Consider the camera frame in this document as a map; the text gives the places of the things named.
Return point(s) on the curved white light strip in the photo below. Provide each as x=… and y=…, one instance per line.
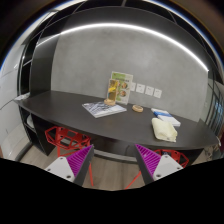
x=116, y=25

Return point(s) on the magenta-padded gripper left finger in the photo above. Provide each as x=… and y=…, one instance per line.
x=60, y=168

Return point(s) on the green poster sign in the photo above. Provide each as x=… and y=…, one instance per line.
x=126, y=86

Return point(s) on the orange acrylic sign stand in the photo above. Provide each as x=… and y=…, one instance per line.
x=112, y=90

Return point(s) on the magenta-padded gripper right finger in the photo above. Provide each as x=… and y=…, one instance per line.
x=165, y=167

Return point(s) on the black shelf unit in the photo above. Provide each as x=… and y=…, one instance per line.
x=41, y=73

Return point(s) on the black-framed glass partition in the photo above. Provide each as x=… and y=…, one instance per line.
x=216, y=110

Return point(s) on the cream ribbed towel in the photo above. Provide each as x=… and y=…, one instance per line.
x=164, y=130

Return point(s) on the grey striped magazine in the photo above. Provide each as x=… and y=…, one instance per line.
x=103, y=109

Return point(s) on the white and blue book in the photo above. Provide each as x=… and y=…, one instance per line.
x=168, y=117

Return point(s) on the beige tape roll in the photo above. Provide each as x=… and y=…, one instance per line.
x=134, y=108

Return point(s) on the white wall socket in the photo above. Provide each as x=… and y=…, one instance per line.
x=140, y=88
x=133, y=86
x=149, y=90
x=157, y=93

